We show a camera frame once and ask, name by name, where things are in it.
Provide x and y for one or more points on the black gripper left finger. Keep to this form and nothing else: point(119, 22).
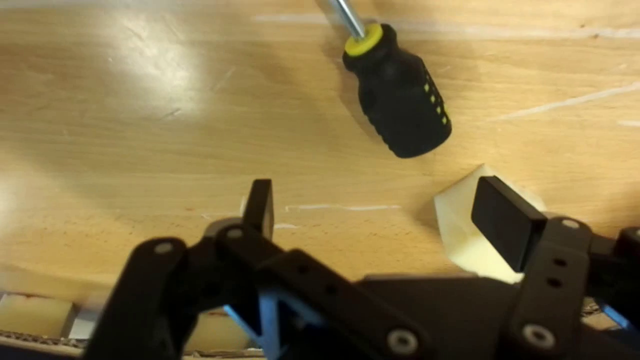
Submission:
point(333, 293)

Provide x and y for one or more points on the black yellow stubby screwdriver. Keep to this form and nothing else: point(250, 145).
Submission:
point(401, 100)

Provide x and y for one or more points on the small white translucent cube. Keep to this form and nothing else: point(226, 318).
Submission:
point(456, 227)

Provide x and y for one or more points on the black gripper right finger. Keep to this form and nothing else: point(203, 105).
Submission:
point(553, 281)

